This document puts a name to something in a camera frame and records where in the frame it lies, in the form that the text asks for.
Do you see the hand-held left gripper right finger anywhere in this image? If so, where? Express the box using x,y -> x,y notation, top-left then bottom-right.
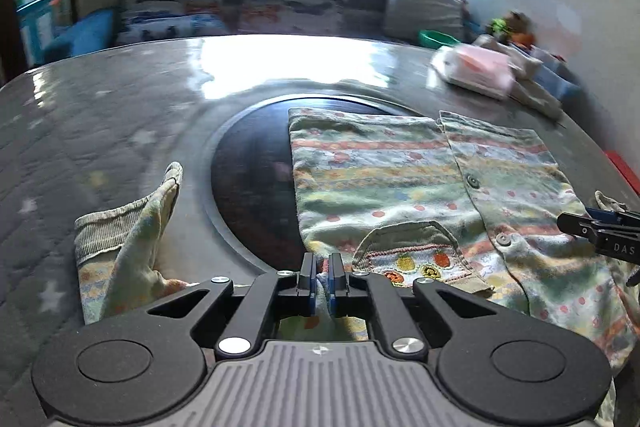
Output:
327,253 -> 496,356

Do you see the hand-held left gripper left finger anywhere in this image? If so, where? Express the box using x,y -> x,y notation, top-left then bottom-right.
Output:
145,253 -> 317,358

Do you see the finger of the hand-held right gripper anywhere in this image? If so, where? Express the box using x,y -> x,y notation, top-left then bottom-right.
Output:
585,206 -> 640,229
556,211 -> 640,265

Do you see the patterned green baby cardigan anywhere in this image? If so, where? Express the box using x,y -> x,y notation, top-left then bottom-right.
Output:
74,107 -> 638,427

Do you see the red flat object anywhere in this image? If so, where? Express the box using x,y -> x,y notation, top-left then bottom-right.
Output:
604,150 -> 640,196

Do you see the round dark glass table inset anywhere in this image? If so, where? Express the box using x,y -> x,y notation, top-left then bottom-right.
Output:
202,92 -> 451,280

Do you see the light blue box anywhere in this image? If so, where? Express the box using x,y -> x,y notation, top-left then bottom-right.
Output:
529,47 -> 582,104

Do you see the beige crumpled cloth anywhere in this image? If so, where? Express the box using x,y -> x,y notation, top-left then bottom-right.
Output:
472,33 -> 567,122

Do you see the pink white wet wipes pack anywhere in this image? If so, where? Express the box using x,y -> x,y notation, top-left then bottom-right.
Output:
431,43 -> 517,101

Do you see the brown plush toy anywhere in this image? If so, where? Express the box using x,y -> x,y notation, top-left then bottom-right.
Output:
501,11 -> 536,46

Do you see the green bowl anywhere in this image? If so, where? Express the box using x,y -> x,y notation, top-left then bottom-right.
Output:
419,29 -> 459,48

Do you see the grey cushion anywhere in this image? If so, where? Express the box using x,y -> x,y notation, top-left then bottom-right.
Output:
384,0 -> 467,44

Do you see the vehicle print cushion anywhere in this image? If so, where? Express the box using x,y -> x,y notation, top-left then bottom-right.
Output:
116,0 -> 232,48

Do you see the blue sofa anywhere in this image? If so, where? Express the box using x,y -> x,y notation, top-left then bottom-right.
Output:
42,0 -> 468,64

